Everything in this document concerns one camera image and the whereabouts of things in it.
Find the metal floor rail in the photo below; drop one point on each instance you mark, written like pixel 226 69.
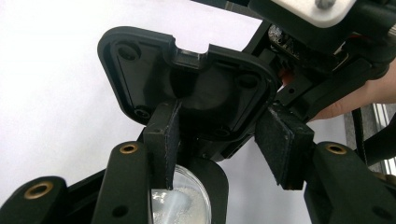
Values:
pixel 381 112

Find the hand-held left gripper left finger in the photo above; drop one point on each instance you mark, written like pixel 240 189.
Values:
pixel 163 140

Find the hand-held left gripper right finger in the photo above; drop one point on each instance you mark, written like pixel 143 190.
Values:
pixel 285 146

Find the white paper sheet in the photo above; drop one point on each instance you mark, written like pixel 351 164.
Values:
pixel 46 93

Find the clear jar with black lid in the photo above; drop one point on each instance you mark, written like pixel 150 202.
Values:
pixel 149 81

